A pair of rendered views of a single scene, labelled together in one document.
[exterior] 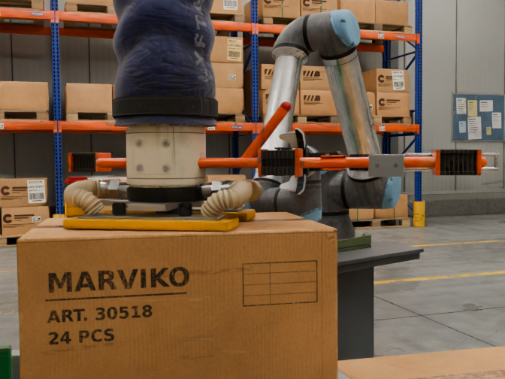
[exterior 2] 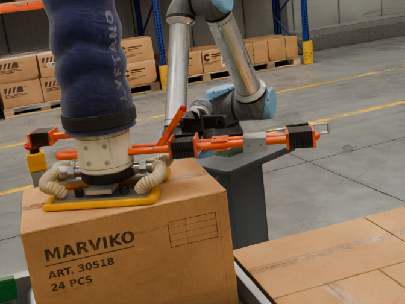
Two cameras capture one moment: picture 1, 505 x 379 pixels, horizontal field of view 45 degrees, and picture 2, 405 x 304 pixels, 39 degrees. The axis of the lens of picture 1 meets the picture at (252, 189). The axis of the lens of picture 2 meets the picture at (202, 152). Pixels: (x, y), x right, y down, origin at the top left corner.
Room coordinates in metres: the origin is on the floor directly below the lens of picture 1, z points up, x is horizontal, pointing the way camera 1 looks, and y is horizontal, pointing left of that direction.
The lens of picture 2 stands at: (-0.39, -0.03, 1.54)
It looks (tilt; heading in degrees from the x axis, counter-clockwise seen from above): 16 degrees down; 357
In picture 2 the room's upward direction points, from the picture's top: 7 degrees counter-clockwise
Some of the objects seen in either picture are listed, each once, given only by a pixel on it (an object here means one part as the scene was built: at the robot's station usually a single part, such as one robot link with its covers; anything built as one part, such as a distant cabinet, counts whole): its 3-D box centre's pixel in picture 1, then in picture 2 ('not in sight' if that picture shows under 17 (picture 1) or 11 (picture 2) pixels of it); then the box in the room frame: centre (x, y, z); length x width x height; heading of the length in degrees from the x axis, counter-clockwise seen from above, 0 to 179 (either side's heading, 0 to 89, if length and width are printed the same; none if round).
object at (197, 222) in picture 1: (152, 215); (102, 194); (1.24, 0.20, 0.98); 0.34 x 0.10 x 0.05; 79
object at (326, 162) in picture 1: (264, 162); (172, 136); (1.41, -0.03, 1.08); 0.93 x 0.30 x 0.04; 79
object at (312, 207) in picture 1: (302, 201); (202, 140); (1.73, -0.14, 0.96); 0.12 x 0.09 x 0.12; 60
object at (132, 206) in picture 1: (166, 192); (108, 171); (1.33, 0.19, 1.01); 0.34 x 0.25 x 0.06; 79
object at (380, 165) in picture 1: (385, 165); (254, 142); (1.24, -0.27, 1.07); 0.07 x 0.07 x 0.04; 79
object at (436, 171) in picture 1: (455, 162); (300, 137); (1.21, -0.40, 1.08); 0.08 x 0.07 x 0.05; 79
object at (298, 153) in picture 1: (280, 162); (184, 145); (1.28, -0.06, 1.08); 0.10 x 0.08 x 0.06; 169
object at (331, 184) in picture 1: (330, 186); (223, 104); (2.30, -0.29, 0.98); 0.17 x 0.15 x 0.18; 60
